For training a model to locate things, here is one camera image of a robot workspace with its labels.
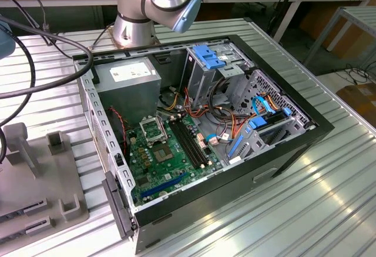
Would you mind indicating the grey power supply unit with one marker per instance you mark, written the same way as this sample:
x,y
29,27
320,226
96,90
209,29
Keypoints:
x,y
126,98

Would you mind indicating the grey metal optical bay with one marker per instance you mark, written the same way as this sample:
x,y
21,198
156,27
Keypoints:
x,y
202,77

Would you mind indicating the black RAM slot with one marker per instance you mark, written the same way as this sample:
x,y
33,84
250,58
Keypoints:
x,y
187,145
194,140

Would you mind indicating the black plastic case latch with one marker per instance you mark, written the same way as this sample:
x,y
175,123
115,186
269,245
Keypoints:
x,y
117,204

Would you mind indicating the blue expansion slot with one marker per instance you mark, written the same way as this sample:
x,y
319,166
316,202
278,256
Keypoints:
x,y
164,185

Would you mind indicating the cardboard box with label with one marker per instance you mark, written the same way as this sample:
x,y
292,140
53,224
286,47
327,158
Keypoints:
x,y
361,98

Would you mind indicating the large brown cardboard box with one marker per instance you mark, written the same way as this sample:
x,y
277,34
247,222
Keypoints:
x,y
349,42

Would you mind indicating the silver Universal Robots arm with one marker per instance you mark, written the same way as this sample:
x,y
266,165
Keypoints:
x,y
164,1

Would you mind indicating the grey metal shelf frame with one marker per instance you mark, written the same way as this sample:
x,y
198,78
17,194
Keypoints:
x,y
357,14

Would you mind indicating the black tripod stand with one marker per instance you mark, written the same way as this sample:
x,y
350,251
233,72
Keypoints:
x,y
278,14

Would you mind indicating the hard disk in blue carrier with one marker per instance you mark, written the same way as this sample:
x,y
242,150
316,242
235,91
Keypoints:
x,y
258,122

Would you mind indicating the blue plastic bay rail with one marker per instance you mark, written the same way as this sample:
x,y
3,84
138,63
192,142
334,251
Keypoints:
x,y
235,148

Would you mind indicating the perforated grey disk bay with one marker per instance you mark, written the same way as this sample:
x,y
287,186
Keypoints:
x,y
264,82

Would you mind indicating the black PC case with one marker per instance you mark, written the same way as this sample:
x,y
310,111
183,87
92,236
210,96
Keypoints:
x,y
264,186

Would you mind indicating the CPU socket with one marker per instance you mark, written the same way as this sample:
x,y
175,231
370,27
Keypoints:
x,y
161,153

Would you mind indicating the grey parts rack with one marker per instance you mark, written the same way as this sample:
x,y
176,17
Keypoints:
x,y
44,180

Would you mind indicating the blue plastic drive latch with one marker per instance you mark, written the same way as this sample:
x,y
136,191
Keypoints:
x,y
207,57

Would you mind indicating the green motherboard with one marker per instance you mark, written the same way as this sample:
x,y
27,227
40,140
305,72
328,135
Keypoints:
x,y
182,166

